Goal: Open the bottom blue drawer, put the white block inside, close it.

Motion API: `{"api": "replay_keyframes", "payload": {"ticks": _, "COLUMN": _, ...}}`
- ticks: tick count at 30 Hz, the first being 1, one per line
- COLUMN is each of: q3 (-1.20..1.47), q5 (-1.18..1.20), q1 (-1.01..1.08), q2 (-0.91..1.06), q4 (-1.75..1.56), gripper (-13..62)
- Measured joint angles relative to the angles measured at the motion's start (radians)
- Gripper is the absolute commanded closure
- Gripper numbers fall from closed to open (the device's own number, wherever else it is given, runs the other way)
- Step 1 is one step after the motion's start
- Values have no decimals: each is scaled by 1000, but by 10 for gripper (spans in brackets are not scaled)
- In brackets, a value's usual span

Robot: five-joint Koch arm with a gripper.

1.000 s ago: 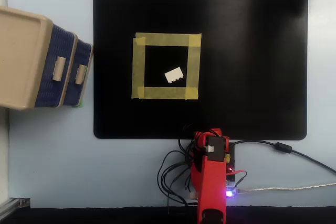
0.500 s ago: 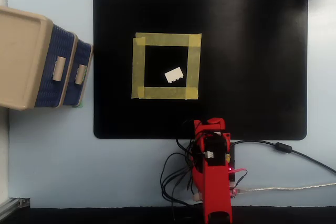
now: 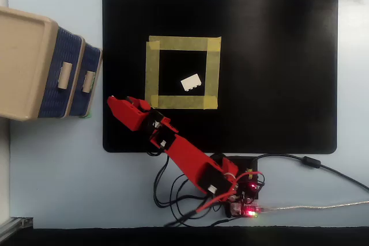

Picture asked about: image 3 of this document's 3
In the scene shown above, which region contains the red wire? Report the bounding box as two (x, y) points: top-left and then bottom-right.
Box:
(195, 171), (265, 214)

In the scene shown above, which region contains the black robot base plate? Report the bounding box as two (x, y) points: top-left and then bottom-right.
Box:
(209, 154), (261, 201)

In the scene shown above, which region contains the aluminium frame profile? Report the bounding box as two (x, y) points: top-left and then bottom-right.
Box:
(0, 216), (34, 236)

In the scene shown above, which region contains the white toy brick cube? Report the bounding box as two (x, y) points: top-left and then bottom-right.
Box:
(180, 73), (202, 92)

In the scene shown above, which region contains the silver USB cable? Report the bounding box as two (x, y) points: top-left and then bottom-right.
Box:
(259, 200), (369, 213)

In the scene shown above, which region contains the blue woven-pattern drawer plain handle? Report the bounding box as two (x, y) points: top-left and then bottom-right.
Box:
(38, 26), (84, 119)

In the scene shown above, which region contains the black rectangular table mat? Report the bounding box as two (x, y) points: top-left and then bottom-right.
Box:
(102, 0), (338, 154)

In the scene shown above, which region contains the controller board with LEDs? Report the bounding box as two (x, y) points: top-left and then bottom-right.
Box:
(227, 202), (262, 218)

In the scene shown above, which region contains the beige plastic drawer cabinet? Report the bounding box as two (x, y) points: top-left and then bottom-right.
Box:
(0, 6), (103, 122)

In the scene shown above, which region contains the black servo cable bundle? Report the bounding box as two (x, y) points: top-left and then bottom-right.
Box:
(146, 149), (231, 228)

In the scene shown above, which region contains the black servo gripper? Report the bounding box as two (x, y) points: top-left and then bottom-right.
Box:
(107, 95), (171, 137)

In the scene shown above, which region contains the blue drawer with green-taped handle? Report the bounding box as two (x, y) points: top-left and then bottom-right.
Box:
(69, 43), (102, 117)

